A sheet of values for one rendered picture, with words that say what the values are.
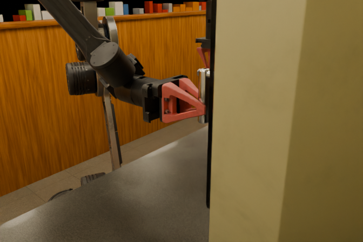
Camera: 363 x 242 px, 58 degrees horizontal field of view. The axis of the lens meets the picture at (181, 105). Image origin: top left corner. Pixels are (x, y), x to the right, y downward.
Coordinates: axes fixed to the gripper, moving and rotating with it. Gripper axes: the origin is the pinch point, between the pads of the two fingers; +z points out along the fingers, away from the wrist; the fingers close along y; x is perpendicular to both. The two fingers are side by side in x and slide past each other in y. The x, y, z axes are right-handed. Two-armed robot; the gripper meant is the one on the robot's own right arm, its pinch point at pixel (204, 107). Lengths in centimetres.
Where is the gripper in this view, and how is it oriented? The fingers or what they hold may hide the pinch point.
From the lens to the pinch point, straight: 52.3
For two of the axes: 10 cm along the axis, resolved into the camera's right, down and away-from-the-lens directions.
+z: 7.5, 2.1, -6.2
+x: 0.1, 9.5, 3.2
